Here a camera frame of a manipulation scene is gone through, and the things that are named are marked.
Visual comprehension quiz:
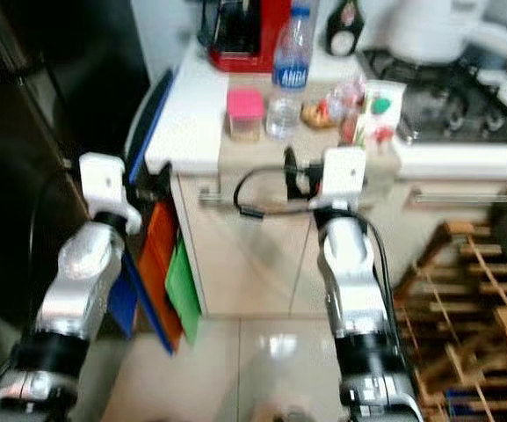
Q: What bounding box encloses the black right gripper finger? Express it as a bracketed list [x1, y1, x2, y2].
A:
[282, 146, 303, 200]

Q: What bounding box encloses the clear container with pink lid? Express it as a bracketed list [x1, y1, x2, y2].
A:
[224, 87, 266, 144]

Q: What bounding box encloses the blue board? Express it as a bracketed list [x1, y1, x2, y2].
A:
[107, 70, 177, 354]

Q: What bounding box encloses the clear bag of snacks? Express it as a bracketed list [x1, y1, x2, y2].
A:
[300, 76, 366, 129]

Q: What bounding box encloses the clear water bottle blue label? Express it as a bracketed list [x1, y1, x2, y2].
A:
[265, 4, 318, 141]

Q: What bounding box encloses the white juice carton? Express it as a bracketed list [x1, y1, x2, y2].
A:
[353, 78, 407, 147]

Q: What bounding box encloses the beige kitchen cabinet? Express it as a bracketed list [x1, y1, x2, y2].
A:
[170, 145, 507, 322]

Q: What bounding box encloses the green board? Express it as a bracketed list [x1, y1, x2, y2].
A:
[164, 237, 206, 345]

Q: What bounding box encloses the red coffee machine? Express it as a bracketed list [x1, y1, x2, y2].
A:
[203, 0, 293, 74]

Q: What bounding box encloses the black bottle with label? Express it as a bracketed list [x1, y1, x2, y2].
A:
[324, 0, 367, 59]

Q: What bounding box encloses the gas stove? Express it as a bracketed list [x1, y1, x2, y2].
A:
[362, 47, 507, 143]

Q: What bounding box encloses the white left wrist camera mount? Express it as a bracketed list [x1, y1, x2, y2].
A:
[78, 152, 142, 235]

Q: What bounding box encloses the silver drawer handle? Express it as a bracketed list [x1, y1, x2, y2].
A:
[197, 188, 224, 206]
[409, 188, 507, 206]

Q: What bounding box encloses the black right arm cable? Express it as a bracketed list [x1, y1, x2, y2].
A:
[233, 164, 399, 353]

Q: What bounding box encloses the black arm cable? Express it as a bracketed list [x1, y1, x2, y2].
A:
[233, 164, 399, 353]
[22, 180, 87, 353]

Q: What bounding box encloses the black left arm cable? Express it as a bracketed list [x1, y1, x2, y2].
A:
[22, 180, 87, 353]

